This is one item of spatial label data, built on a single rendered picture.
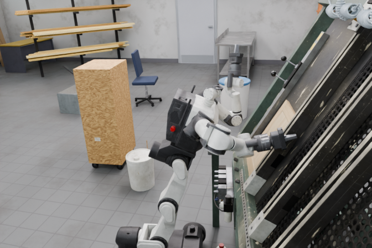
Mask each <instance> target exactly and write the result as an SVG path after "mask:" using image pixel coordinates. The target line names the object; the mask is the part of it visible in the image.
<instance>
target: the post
mask: <svg viewBox="0 0 372 248"><path fill-rule="evenodd" d="M211 168H212V205H213V227H219V209H218V208H217V207H216V205H215V203H214V195H215V193H214V190H217V188H214V185H218V183H214V180H218V179H219V178H215V177H214V175H219V173H215V171H219V156H218V155H211ZM215 202H216V204H217V206H218V207H219V203H218V201H217V200H216V201H215Z"/></svg>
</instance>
